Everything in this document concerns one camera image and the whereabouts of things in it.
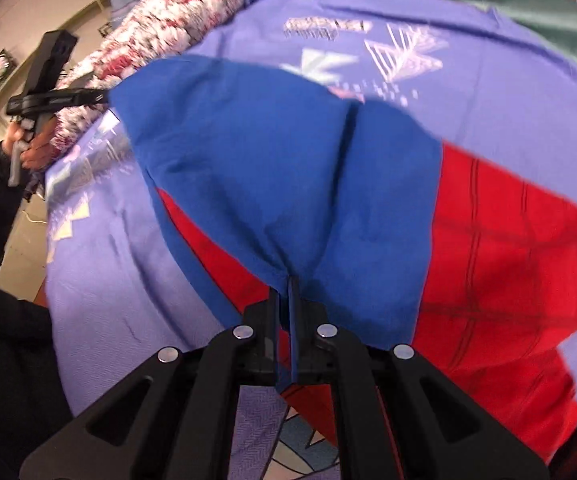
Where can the purple printed bedsheet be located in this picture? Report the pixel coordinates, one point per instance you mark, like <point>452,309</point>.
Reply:
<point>103,260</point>

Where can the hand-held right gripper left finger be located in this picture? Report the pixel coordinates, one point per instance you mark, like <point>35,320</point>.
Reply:
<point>261,332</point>

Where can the red white floral quilt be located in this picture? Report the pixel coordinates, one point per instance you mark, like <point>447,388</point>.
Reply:
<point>168,25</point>

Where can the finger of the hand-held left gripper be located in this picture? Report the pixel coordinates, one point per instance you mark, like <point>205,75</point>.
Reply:
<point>86,96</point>

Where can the blue and red pants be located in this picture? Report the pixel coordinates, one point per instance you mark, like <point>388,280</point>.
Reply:
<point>268,185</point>

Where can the person's dark clothing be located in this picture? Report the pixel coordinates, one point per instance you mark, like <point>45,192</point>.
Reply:
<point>13,385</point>

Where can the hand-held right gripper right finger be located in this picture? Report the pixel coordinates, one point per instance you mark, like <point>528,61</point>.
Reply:
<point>309,332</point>

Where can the person's left hand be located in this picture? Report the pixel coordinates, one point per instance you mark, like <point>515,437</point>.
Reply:
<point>36,152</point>

